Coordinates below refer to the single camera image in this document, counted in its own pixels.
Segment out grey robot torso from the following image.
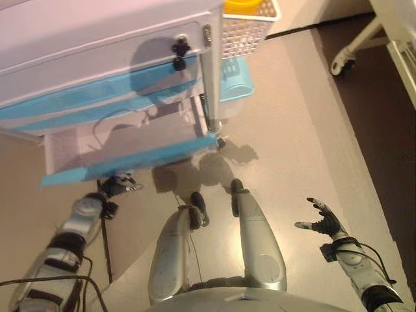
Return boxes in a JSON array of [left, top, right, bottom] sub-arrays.
[[142, 276, 368, 312]]

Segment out yellow sharps container red lid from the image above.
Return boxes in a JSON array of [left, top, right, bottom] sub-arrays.
[[223, 0, 259, 16]]

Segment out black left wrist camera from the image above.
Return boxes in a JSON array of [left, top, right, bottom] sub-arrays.
[[102, 201, 118, 221]]

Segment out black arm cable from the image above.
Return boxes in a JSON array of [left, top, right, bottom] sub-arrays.
[[0, 256, 108, 312], [354, 242, 397, 285]]

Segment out grey robot leg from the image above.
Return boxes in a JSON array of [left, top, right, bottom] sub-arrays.
[[148, 191, 211, 305], [229, 178, 289, 292]]

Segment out slim blue-front cart drawer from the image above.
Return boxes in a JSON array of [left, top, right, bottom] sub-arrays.
[[0, 81, 204, 131], [0, 55, 201, 118]]

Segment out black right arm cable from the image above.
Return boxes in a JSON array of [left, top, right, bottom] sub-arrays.
[[354, 242, 397, 285]]

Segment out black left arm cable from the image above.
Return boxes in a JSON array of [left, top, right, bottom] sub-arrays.
[[0, 256, 108, 312]]

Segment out bed caster wheel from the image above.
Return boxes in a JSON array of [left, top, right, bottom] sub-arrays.
[[330, 48, 357, 76]]

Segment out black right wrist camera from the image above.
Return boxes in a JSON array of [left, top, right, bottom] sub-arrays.
[[320, 242, 337, 263]]

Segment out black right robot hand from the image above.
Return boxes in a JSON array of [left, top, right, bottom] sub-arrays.
[[294, 197, 348, 241]]

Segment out black cart lock keys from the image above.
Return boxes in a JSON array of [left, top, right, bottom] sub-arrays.
[[171, 34, 192, 72]]

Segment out white medical cart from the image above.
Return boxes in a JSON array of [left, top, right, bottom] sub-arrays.
[[0, 0, 228, 183]]

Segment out blue-lid waste bin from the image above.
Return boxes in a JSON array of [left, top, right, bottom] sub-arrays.
[[218, 57, 255, 120]]

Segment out grey right robot leg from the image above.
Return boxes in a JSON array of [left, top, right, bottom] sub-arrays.
[[229, 178, 289, 292]]

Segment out large blue-front cart drawer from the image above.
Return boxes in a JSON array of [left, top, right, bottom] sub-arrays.
[[39, 133, 218, 192]]

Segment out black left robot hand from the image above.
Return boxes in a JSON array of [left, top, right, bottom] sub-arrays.
[[100, 174, 144, 199]]

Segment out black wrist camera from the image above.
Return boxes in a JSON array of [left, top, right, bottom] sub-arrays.
[[320, 242, 337, 263], [102, 201, 118, 221]]

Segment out grey left robot leg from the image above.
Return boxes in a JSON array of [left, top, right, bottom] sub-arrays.
[[148, 191, 211, 305]]

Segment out white mesh basket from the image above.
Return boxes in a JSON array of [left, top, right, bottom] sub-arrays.
[[222, 0, 281, 61]]

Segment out white hospital bed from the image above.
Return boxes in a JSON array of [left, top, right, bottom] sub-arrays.
[[330, 0, 416, 108]]

